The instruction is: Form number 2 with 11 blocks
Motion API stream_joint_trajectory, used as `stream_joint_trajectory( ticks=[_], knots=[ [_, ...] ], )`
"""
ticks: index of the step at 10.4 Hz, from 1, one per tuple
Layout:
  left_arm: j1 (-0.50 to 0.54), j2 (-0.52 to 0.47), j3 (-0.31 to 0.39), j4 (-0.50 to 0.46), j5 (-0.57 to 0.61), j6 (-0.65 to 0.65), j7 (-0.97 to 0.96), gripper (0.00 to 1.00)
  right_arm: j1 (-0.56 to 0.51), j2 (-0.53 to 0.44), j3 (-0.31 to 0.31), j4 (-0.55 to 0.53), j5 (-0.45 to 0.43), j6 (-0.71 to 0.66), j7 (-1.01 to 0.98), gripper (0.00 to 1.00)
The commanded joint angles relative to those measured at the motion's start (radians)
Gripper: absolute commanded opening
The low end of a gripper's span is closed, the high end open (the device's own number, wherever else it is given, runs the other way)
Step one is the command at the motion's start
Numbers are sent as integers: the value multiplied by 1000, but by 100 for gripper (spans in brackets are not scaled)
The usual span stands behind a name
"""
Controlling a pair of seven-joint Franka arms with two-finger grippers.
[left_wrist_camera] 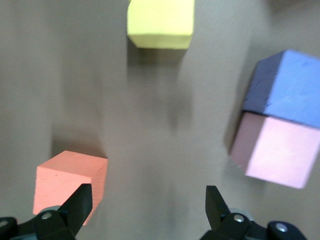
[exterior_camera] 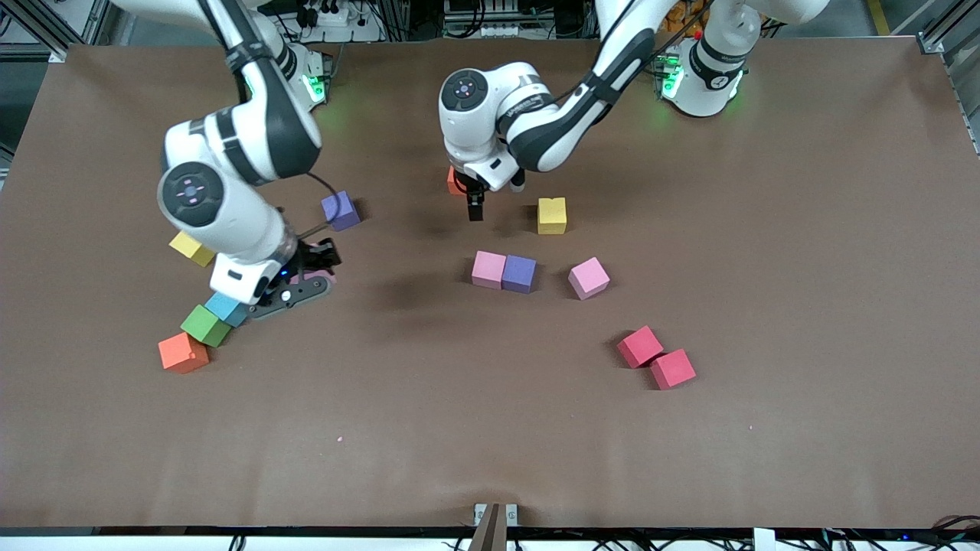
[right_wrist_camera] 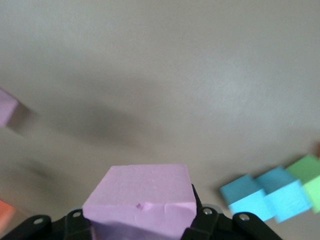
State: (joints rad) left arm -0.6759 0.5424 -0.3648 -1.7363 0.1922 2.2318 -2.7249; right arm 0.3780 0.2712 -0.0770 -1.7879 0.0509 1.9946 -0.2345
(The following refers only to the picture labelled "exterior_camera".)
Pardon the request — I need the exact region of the brown tapered post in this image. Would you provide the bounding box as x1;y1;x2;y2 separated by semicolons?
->
469;503;502;551

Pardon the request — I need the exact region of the green foam block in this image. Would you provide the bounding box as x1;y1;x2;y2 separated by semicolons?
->
180;305;232;348

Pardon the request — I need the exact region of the purple foam block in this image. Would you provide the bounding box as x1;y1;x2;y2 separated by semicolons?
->
321;191;361;233
501;255;537;295

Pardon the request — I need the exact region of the pile of orange objects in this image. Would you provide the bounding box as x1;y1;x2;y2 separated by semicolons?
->
674;0;713;39

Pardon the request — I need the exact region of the brown table cover sheet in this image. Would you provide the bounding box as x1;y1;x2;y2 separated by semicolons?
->
0;37;980;530

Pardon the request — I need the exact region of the light blue foam block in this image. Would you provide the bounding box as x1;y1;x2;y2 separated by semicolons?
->
204;292;250;328

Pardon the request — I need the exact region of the yellow foam block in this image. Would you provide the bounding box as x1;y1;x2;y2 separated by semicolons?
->
537;197;568;236
168;231;217;268

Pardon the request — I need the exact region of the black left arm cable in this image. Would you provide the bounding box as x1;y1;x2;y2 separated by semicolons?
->
551;0;717;104

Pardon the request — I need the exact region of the grey metal bracket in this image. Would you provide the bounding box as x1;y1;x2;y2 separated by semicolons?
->
473;503;519;527

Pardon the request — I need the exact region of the red foam block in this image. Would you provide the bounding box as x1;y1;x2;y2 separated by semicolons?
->
649;348;697;391
617;325;665;370

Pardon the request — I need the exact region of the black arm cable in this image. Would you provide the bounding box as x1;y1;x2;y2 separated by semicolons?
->
551;0;717;104
201;0;343;242

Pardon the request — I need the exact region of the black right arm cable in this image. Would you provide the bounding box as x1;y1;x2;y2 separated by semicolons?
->
201;0;343;242

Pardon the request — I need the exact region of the white power strip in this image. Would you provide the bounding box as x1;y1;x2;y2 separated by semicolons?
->
299;0;384;43
448;23;537;41

